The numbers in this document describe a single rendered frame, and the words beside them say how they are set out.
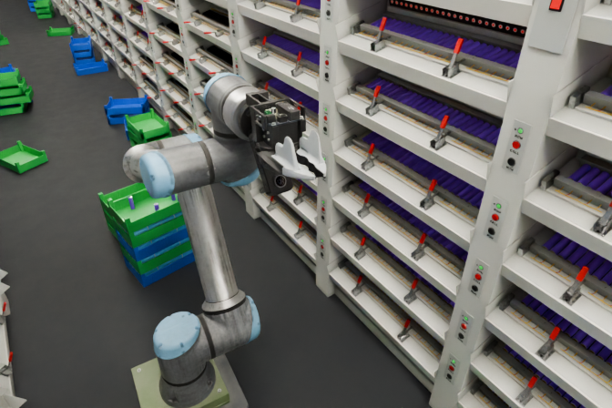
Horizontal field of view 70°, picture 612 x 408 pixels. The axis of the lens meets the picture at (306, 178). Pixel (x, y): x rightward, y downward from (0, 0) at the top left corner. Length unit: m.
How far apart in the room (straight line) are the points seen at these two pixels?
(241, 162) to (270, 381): 1.11
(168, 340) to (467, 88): 1.12
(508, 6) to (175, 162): 0.73
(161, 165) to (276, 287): 1.35
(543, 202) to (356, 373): 1.04
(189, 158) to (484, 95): 0.67
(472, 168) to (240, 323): 0.88
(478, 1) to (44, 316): 2.04
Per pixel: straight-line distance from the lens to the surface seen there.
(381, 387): 1.83
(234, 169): 0.89
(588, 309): 1.20
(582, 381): 1.33
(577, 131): 1.01
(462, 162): 1.20
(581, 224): 1.08
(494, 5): 1.06
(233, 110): 0.77
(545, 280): 1.22
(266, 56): 1.95
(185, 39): 2.75
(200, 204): 1.45
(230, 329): 1.54
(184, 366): 1.55
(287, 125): 0.68
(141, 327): 2.08
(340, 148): 1.61
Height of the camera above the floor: 1.53
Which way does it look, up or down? 32 degrees down
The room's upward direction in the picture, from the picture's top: straight up
